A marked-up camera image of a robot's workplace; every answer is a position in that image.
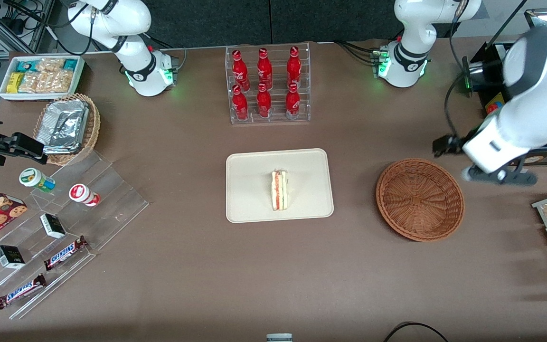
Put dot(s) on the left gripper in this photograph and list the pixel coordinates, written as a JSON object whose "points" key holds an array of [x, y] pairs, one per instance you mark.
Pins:
{"points": [[453, 143]]}

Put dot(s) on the triangular sandwich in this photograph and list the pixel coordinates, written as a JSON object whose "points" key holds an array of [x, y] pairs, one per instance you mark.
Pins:
{"points": [[279, 190]]}

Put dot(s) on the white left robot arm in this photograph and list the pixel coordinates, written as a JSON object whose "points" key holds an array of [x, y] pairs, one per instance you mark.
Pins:
{"points": [[539, 95]]}

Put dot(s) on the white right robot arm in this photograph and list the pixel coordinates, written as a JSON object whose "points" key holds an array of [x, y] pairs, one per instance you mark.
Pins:
{"points": [[136, 71]]}

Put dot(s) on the brown round wicker basket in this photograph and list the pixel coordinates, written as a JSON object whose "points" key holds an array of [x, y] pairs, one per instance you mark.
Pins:
{"points": [[420, 199]]}

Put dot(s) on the light oval wicker basket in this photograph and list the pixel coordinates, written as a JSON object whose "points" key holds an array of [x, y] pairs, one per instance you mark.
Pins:
{"points": [[92, 128]]}

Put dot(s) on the beige plastic tray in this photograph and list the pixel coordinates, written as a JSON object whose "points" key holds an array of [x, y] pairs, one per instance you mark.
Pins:
{"points": [[249, 190]]}

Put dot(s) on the green capped drink bottle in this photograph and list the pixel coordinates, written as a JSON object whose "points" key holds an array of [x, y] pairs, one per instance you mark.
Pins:
{"points": [[33, 178]]}

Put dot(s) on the silver foil pouch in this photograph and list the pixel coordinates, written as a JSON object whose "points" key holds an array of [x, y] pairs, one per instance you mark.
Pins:
{"points": [[62, 121], [62, 149]]}

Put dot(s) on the yellow snack packet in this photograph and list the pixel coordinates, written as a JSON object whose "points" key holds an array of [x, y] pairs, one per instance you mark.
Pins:
{"points": [[14, 82]]}

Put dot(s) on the clear cracker bag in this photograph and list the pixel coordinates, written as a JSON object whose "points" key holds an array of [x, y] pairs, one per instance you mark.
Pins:
{"points": [[29, 82], [50, 64], [57, 81]]}

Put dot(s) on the red capped drink bottle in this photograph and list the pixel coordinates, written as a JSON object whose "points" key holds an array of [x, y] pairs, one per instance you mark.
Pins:
{"points": [[81, 194]]}

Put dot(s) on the small black box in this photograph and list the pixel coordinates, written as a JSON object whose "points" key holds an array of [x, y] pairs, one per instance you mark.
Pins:
{"points": [[10, 257], [53, 226]]}

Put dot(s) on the teal snack packet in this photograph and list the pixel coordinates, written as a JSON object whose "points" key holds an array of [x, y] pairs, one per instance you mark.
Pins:
{"points": [[26, 64], [70, 64]]}

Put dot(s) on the white rectangular plastic bin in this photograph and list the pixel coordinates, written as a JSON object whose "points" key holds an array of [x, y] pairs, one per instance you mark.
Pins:
{"points": [[80, 71]]}

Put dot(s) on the brown Snickers bar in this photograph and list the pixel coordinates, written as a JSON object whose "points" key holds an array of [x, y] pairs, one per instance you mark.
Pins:
{"points": [[64, 253], [21, 291]]}

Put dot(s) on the clear acrylic step display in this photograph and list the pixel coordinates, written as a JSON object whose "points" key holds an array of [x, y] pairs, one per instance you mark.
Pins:
{"points": [[112, 209]]}

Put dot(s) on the red cola bottle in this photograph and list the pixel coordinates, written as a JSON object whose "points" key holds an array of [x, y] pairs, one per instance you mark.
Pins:
{"points": [[264, 69], [240, 104], [239, 71], [264, 103], [294, 67], [293, 102]]}

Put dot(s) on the dark grey partition panel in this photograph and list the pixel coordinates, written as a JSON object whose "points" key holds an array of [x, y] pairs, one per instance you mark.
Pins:
{"points": [[330, 19], [207, 21]]}

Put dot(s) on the clear acrylic bottle rack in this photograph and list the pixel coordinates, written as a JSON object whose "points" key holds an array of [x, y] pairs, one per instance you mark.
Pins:
{"points": [[276, 119]]}

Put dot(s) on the small grey box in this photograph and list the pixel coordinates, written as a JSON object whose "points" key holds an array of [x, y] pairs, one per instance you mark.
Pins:
{"points": [[279, 337]]}

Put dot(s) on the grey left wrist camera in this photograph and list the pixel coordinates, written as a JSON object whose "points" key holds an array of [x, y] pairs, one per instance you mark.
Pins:
{"points": [[506, 176]]}

